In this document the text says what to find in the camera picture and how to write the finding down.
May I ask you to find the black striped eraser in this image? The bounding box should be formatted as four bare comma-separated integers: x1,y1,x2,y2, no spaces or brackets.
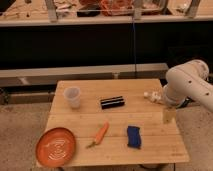
100,96,125,109

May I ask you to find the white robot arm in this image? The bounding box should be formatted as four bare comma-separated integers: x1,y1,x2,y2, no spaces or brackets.
162,60,213,124

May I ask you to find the small white object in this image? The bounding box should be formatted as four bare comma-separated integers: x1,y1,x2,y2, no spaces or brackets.
144,91,162,103

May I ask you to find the grey low shelf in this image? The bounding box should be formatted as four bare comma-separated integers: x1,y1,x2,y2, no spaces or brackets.
0,63,168,87

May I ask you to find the translucent plastic cup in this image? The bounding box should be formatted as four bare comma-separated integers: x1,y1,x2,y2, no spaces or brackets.
63,87,80,108

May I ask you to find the orange carrot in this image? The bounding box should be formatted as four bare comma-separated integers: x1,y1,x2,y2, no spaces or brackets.
87,122,109,148

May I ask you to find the blue sponge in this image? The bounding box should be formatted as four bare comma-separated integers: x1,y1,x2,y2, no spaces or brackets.
127,126,141,148

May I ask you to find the orange plate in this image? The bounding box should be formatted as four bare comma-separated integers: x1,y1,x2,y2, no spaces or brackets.
35,127,76,168

